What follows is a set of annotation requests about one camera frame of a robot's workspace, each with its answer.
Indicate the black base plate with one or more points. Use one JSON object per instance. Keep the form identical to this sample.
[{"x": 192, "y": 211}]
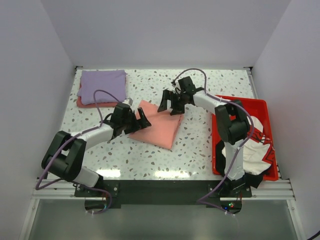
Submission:
[{"x": 144, "y": 192}]

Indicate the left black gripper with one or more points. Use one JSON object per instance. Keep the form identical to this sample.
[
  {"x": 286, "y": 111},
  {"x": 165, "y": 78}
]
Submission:
[{"x": 138, "y": 124}]

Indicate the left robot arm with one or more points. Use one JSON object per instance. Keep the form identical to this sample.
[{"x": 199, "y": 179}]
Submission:
[{"x": 64, "y": 157}]

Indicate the red plastic bin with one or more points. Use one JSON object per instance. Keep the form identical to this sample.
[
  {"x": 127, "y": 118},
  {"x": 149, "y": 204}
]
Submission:
[{"x": 257, "y": 108}]

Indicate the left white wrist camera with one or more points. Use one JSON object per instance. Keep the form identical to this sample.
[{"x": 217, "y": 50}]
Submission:
[{"x": 128, "y": 101}]

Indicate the folded purple t shirt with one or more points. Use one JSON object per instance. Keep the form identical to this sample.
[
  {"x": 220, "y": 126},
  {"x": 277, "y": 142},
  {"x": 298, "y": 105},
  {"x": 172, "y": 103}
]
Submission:
[{"x": 101, "y": 78}]

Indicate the folded dark pink t shirt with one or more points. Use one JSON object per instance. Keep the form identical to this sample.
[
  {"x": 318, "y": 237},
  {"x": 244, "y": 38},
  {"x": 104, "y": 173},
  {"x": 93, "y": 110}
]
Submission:
[{"x": 104, "y": 100}]

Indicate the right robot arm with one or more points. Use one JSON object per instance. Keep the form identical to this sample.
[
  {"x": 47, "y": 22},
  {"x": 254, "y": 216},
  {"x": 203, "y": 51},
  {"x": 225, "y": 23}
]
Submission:
[{"x": 233, "y": 122}]

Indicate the salmon pink t shirt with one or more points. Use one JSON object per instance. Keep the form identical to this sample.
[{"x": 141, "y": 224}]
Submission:
[{"x": 163, "y": 129}]

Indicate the white t shirt red print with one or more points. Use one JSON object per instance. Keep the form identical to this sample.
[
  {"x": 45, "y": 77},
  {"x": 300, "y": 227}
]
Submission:
[{"x": 258, "y": 153}]

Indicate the aluminium table frame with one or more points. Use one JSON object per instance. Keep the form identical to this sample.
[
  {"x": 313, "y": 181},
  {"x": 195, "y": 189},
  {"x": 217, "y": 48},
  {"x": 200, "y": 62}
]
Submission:
[{"x": 190, "y": 157}]

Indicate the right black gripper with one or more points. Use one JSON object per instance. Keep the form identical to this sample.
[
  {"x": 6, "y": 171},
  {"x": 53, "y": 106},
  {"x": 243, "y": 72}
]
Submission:
[{"x": 168, "y": 94}]

